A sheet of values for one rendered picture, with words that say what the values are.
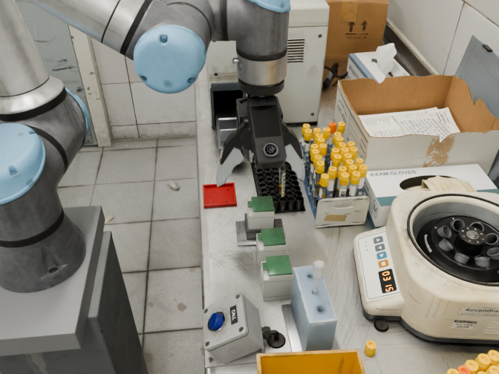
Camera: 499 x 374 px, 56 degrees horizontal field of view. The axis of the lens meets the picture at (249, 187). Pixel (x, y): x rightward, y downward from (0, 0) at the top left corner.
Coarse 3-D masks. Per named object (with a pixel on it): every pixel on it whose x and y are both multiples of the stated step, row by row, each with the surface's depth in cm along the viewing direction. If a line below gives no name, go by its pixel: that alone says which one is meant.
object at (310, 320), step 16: (304, 272) 71; (304, 288) 69; (320, 288) 69; (288, 304) 77; (304, 304) 66; (320, 304) 66; (288, 320) 75; (304, 320) 67; (320, 320) 64; (336, 320) 64; (288, 336) 73; (304, 336) 68; (320, 336) 66
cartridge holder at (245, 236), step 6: (246, 216) 90; (240, 222) 92; (246, 222) 88; (276, 222) 92; (240, 228) 90; (246, 228) 88; (282, 228) 90; (240, 234) 89; (246, 234) 89; (252, 234) 87; (240, 240) 88; (246, 240) 88; (252, 240) 88
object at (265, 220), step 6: (252, 210) 85; (252, 216) 85; (258, 216) 85; (264, 216) 85; (270, 216) 85; (252, 222) 86; (258, 222) 86; (264, 222) 86; (270, 222) 86; (252, 228) 87; (258, 228) 87; (264, 228) 87; (270, 228) 87
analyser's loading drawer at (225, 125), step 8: (216, 112) 118; (224, 112) 118; (232, 112) 118; (216, 120) 115; (224, 120) 110; (232, 120) 110; (224, 128) 112; (232, 128) 112; (224, 136) 107; (248, 152) 104; (248, 160) 106
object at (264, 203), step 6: (252, 198) 87; (258, 198) 87; (264, 198) 87; (270, 198) 87; (252, 204) 86; (258, 204) 86; (264, 204) 86; (270, 204) 86; (258, 210) 84; (264, 210) 84; (270, 210) 84
